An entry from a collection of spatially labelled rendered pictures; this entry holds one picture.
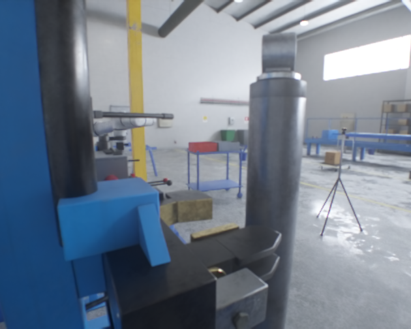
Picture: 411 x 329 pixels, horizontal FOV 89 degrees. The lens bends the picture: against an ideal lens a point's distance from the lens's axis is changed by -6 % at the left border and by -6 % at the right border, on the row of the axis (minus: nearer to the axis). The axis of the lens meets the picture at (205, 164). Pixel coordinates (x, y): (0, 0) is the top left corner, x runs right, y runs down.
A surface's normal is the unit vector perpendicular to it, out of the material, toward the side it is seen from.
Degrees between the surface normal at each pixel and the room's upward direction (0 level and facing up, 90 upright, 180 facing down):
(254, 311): 90
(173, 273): 0
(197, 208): 90
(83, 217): 90
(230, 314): 90
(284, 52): 104
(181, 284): 0
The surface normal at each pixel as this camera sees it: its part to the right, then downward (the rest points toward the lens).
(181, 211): 0.25, 0.18
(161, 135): 0.49, 0.15
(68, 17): 0.75, 0.12
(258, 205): -0.69, 0.13
